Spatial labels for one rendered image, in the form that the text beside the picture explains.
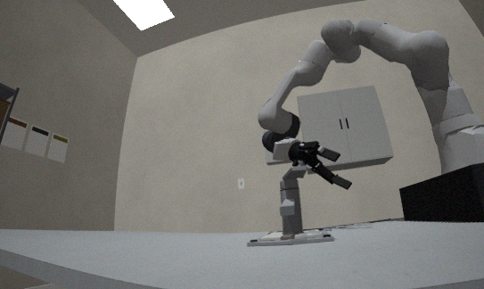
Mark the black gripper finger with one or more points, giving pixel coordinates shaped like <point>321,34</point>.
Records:
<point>322,171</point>
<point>318,150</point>

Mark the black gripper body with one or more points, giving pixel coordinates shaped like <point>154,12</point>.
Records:
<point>295,153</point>

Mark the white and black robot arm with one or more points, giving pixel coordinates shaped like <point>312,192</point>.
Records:
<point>457,131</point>

